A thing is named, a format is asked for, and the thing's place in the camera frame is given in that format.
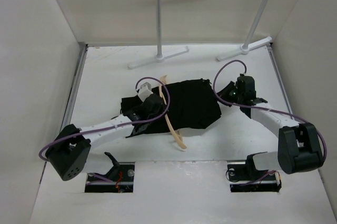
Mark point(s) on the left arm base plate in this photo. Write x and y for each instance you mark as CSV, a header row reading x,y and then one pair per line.
x,y
122,181

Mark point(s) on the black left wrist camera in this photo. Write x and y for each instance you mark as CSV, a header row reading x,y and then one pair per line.
x,y
153,104

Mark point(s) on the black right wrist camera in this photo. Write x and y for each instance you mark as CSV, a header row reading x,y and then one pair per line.
x,y
246,84

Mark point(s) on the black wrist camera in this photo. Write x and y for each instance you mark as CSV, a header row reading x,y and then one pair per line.
x,y
246,84
153,104

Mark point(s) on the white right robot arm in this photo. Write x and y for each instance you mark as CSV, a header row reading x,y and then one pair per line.
x,y
298,147

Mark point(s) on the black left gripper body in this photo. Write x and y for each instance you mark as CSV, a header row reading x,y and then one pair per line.
x,y
153,116

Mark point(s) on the black trousers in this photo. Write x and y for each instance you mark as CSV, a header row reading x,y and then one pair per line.
x,y
193,105

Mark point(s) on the beige wooden hanger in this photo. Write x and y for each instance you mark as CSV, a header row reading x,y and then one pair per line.
x,y
175,134

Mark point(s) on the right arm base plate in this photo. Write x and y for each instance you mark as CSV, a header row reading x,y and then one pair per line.
x,y
245,178

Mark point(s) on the aluminium table edge rail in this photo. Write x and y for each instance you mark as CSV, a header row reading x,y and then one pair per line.
x,y
75,85

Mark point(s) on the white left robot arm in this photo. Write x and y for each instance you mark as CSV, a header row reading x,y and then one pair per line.
x,y
69,152

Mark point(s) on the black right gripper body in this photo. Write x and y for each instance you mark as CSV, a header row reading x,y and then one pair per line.
x,y
230,93

